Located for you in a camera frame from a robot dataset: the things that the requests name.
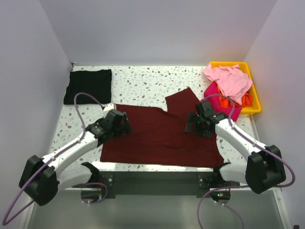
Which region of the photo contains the dark red t shirt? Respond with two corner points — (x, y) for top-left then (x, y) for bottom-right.
(100, 88), (224, 168)

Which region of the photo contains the black t shirt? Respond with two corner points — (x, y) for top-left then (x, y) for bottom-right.
(63, 69), (112, 105)

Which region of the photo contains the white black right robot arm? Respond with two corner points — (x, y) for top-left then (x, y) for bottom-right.
(185, 101), (286, 194)

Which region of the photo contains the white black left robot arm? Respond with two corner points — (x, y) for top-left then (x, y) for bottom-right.
(19, 109), (131, 206)

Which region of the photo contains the orange t shirt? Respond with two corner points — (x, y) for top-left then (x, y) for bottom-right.
(217, 84), (252, 108)

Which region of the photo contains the magenta t shirt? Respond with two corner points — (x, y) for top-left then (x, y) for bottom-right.
(203, 82), (241, 122)

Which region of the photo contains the pink t shirt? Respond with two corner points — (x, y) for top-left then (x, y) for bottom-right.
(203, 63), (253, 104)

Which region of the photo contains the yellow plastic bin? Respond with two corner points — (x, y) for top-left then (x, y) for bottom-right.
(209, 61), (262, 115)

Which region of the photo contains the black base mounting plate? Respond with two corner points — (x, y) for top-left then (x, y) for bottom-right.
(88, 171), (239, 198)

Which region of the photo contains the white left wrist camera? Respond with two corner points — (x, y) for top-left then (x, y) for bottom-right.
(103, 103), (116, 112)

